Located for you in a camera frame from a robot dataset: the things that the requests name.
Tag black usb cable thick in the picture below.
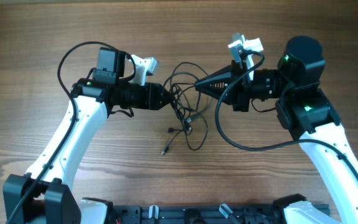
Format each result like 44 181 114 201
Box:
162 61 214 151

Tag black usb cable thin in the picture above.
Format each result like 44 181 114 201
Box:
161 72 208 156

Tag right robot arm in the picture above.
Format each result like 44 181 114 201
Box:
195 34 358 223

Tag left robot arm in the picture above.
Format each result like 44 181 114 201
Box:
2 44 173 223

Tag right camera black cable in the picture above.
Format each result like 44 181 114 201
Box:
214 50 358 214

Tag camera black cable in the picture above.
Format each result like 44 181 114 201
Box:
214 50 358 214
6 41 137 224

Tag left camera black cable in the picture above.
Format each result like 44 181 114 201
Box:
6 41 137 224

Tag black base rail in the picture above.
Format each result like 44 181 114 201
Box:
82 203 331 224

